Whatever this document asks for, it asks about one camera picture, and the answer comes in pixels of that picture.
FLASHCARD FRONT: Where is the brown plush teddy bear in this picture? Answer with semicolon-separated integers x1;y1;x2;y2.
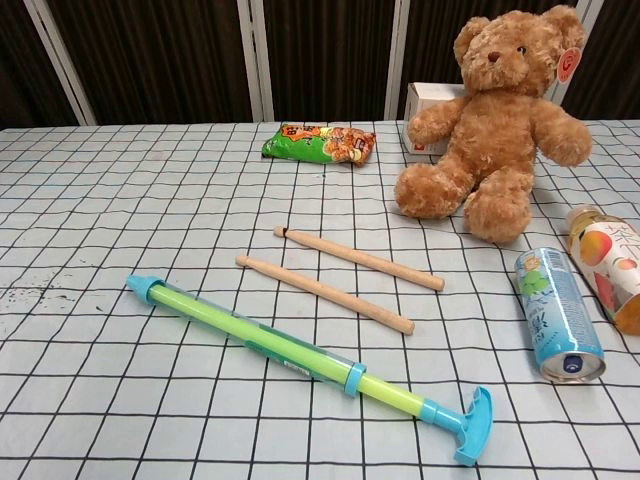
393;3;594;245

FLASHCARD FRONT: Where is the wooden drumstick dark-ringed tip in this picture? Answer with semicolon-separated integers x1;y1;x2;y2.
273;225;446;292

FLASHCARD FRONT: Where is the plain wooden drumstick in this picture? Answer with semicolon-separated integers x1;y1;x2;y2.
235;254;416;335

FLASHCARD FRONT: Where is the green snack bag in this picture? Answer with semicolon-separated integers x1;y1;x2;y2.
261;122;376;167

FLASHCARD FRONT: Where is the blue green water pump toy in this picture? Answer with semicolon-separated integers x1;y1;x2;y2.
126;273;494;463

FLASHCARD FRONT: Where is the white black checkered tablecloth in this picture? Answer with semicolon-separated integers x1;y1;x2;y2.
0;118;640;480

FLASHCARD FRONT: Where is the white cardboard box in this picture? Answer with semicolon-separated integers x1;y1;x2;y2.
403;82;469;157

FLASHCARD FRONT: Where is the light blue drink can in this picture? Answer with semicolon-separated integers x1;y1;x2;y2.
514;246;606;385

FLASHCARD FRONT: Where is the fruit tea plastic bottle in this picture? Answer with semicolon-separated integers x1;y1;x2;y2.
565;203;640;335

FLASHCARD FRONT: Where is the round red-white hang tag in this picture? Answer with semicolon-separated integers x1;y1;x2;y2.
556;43;585;84

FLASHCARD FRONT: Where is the dark folding screen white frame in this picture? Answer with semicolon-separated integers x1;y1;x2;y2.
0;0;640;129

